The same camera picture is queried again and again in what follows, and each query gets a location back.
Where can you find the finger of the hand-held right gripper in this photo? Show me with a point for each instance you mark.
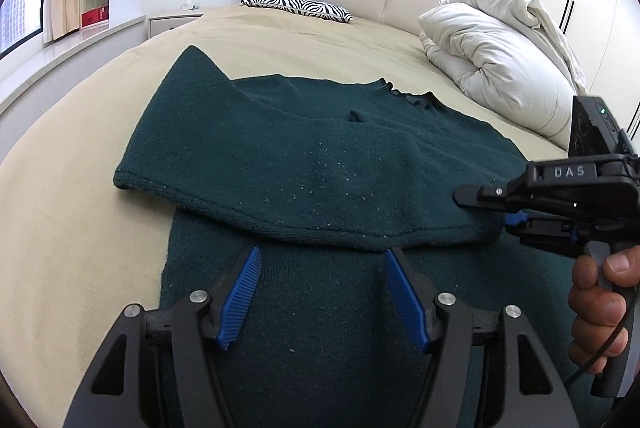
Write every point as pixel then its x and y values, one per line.
pixel 537 230
pixel 492 197

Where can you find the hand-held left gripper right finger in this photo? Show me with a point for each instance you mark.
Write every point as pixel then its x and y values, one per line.
pixel 405 295

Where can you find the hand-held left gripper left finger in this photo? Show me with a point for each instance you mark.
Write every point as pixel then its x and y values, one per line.
pixel 242 293

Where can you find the dark green knit sweater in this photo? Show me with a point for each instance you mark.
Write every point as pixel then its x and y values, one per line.
pixel 320 178

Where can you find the person's right hand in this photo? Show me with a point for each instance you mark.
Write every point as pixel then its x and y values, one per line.
pixel 597 308

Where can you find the white duvet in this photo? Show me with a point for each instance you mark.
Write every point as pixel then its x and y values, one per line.
pixel 495 53

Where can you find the white wardrobe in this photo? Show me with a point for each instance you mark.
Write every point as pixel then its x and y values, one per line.
pixel 590 3

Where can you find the beige bed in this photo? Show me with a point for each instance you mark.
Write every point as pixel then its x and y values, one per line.
pixel 65 228

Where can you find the zebra striped pillow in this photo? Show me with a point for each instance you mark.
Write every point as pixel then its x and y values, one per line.
pixel 300 6

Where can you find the white nightstand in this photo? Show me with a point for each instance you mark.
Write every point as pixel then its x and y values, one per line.
pixel 170 24

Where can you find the small white nightstand item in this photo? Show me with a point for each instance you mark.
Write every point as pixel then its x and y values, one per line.
pixel 189 4

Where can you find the white window ledge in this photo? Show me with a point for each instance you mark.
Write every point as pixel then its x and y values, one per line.
pixel 65 58

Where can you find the red box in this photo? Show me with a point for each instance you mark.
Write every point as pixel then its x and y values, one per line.
pixel 95 17

